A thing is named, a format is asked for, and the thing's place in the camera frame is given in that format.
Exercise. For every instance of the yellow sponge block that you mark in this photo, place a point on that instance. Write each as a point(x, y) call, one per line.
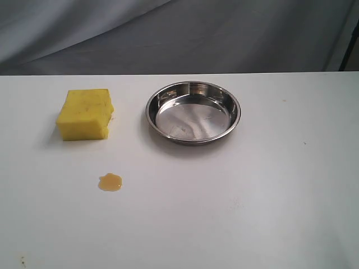
point(85, 115)

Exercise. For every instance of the orange liquid spill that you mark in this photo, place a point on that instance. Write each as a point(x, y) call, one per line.
point(110, 182)

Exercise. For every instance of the round stainless steel dish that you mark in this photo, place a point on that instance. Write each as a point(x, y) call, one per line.
point(193, 112)

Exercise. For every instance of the grey backdrop cloth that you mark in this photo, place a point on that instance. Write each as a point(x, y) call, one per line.
point(173, 37)

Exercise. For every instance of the black stand pole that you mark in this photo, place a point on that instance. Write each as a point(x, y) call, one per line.
point(351, 45)

